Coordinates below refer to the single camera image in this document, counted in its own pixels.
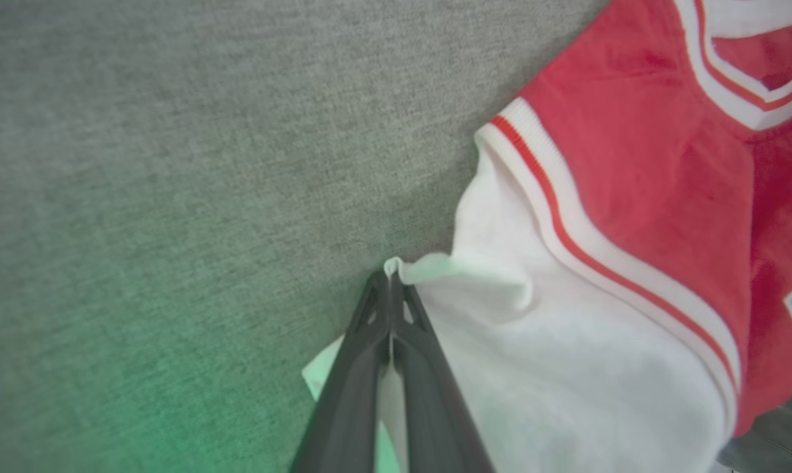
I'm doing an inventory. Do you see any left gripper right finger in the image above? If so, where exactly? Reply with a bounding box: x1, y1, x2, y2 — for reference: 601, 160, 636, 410
389, 274, 496, 473

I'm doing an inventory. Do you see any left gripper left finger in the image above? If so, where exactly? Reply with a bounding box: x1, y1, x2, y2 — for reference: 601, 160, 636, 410
290, 270, 392, 473

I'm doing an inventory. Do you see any red and white basketball jersey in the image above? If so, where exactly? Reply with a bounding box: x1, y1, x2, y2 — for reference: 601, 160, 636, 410
302, 0, 792, 473

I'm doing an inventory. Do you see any grey fabric sofa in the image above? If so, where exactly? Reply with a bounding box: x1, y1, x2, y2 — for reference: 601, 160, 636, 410
0, 0, 792, 473

